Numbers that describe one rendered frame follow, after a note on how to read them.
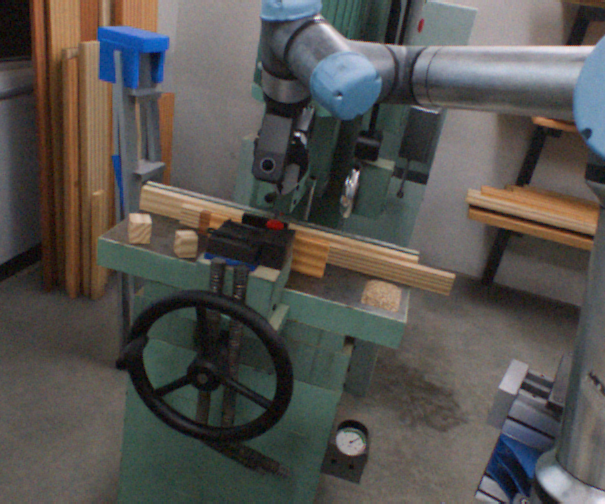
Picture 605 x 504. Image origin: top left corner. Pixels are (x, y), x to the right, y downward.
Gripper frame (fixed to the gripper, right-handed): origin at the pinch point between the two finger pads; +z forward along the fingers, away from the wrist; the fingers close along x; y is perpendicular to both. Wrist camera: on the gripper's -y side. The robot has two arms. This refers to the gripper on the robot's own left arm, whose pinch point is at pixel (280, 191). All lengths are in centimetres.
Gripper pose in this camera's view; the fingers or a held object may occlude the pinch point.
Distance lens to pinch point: 103.4
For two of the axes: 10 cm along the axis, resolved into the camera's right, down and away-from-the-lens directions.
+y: 2.6, -7.8, 5.6
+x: -9.6, -2.4, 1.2
